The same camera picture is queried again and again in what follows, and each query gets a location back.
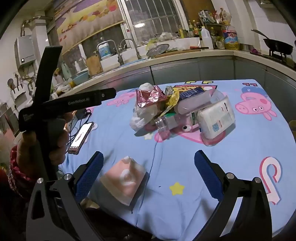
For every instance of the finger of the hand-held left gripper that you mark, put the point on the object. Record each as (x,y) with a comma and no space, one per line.
(45,162)
(47,69)

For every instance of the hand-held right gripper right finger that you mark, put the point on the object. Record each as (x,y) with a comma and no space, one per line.
(208,176)

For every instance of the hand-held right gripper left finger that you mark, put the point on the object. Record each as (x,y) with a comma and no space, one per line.
(92,176)

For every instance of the pink tissue pack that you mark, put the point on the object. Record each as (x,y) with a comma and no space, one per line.
(124,180)

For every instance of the white wipes pack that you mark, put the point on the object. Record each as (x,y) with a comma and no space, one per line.
(217,120)

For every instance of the clear plastic bottle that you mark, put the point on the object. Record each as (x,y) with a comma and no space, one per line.
(166,122)

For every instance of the white plastic bag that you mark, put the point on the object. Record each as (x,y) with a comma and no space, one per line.
(143,115)

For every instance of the pink foil wrapper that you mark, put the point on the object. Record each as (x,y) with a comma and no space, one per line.
(150,97)

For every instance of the yellow snack wrapper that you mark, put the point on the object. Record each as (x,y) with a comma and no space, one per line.
(172,100)

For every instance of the blue carton box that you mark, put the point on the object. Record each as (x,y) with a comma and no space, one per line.
(192,93)

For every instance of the person's left hand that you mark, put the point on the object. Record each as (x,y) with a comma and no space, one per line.
(27,153)

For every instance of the black charger plug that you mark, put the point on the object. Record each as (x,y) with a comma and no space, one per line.
(82,114)

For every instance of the blue plastic basin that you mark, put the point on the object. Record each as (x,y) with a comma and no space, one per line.
(79,77)

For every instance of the pig print blue blanket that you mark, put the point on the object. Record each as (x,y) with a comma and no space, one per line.
(185,162)

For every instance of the grey water heater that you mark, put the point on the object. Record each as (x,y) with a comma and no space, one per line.
(24,52)

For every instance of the hanging kitchen utensils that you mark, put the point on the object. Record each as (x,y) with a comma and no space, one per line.
(16,83)

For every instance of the smartphone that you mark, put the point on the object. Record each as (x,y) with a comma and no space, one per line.
(81,138)

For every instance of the wooden cutting board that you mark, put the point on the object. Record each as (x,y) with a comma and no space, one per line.
(94,66)

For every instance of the metal exhaust pipe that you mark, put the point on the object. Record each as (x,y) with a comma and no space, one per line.
(30,22)

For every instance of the blue label white canister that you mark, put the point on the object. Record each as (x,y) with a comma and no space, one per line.
(105,51)

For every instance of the curved steel faucet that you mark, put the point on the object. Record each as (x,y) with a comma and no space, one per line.
(116,47)
(136,46)

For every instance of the grey kitchen cabinet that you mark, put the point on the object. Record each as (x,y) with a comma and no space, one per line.
(189,69)

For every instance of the barred window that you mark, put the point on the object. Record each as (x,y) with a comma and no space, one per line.
(152,18)

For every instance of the white plastic tub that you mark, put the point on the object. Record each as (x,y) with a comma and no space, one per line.
(185,42)

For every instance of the row of sauce bottles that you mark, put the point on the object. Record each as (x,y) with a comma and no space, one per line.
(190,31)

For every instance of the gas stove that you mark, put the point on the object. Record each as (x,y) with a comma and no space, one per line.
(277,58)

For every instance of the white plastic jug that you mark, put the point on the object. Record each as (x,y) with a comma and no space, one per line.
(207,38)

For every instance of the large cooking oil bottle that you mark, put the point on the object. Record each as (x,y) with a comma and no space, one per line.
(231,38)

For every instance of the black frying pan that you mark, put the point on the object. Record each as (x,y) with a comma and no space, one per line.
(278,47)

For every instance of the cluttered spice rack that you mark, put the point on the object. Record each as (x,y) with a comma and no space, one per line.
(215,17)

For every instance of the fruit print wall poster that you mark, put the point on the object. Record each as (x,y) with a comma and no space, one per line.
(85,20)

